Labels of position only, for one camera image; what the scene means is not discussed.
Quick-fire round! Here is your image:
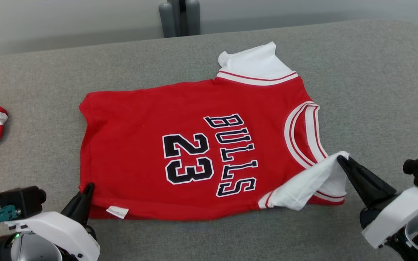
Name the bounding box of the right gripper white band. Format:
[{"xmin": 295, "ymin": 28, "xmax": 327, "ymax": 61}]
[{"xmin": 337, "ymin": 156, "xmax": 418, "ymax": 249}]

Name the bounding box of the red Bulls 23 jersey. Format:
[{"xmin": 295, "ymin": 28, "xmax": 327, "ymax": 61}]
[{"xmin": 78, "ymin": 41, "xmax": 350, "ymax": 221}]

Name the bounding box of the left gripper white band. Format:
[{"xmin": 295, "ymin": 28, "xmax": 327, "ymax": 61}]
[{"xmin": 5, "ymin": 183, "xmax": 101, "ymax": 261}]

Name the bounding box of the grey metal partition post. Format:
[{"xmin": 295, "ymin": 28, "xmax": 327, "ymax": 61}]
[{"xmin": 168, "ymin": 0, "xmax": 188, "ymax": 37}]

